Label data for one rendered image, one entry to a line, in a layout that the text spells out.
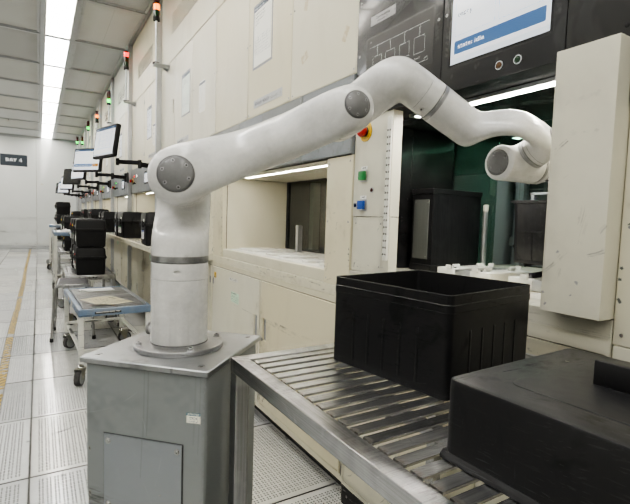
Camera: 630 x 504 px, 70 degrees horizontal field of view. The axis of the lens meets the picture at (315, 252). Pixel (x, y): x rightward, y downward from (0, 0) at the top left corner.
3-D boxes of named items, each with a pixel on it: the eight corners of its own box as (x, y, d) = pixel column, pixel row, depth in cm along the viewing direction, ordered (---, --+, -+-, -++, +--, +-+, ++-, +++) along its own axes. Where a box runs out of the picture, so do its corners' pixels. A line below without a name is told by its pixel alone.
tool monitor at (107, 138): (92, 170, 397) (92, 128, 395) (151, 174, 423) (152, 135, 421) (97, 166, 362) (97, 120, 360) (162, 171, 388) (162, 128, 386)
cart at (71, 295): (59, 347, 348) (58, 285, 345) (130, 339, 377) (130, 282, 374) (73, 389, 268) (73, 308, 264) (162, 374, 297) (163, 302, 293)
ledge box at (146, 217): (137, 243, 369) (137, 211, 367) (173, 243, 382) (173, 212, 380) (143, 246, 342) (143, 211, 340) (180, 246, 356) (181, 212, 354)
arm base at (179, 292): (113, 352, 93) (113, 262, 92) (164, 331, 111) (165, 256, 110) (197, 362, 88) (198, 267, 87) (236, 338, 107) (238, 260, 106)
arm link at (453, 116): (470, 54, 100) (568, 134, 107) (424, 104, 113) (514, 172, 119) (465, 75, 95) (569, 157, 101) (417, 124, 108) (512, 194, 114)
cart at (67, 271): (56, 307, 493) (56, 263, 490) (110, 304, 521) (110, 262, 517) (59, 326, 413) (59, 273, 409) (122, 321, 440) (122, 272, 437)
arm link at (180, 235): (146, 263, 92) (146, 143, 90) (159, 255, 110) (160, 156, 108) (207, 264, 94) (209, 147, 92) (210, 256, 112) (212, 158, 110)
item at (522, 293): (414, 339, 111) (418, 269, 110) (527, 370, 90) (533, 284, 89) (330, 358, 93) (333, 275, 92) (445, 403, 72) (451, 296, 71)
